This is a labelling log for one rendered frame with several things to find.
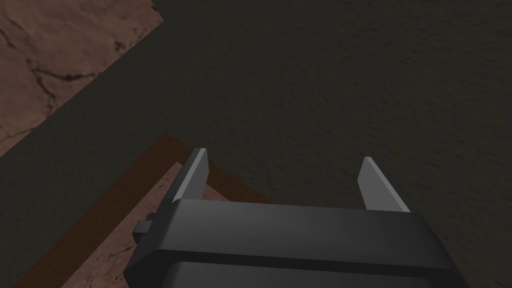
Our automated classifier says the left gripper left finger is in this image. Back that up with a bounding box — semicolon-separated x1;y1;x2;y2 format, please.
161;147;210;204

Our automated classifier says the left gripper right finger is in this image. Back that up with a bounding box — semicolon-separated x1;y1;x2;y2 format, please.
357;156;418;213

